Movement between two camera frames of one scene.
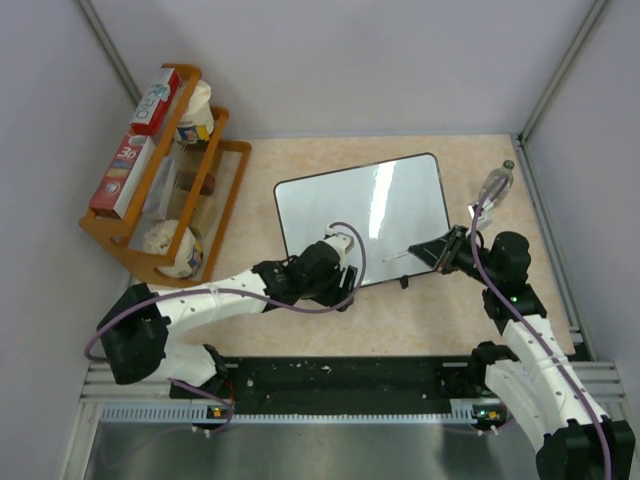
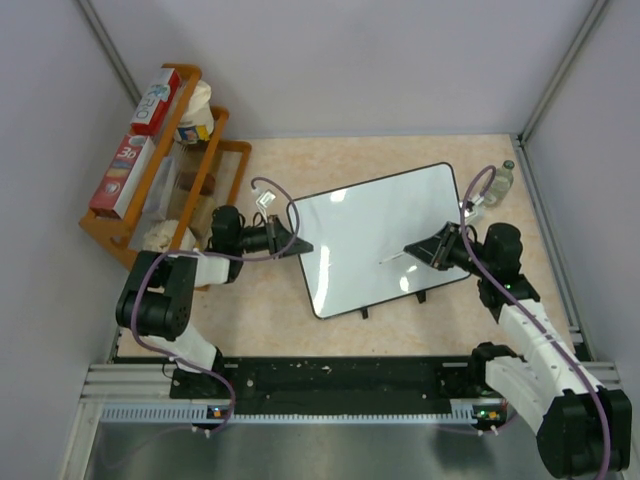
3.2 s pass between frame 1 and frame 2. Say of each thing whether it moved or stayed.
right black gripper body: stayed
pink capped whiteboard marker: stayed
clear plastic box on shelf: stayed
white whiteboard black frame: moved
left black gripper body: moved
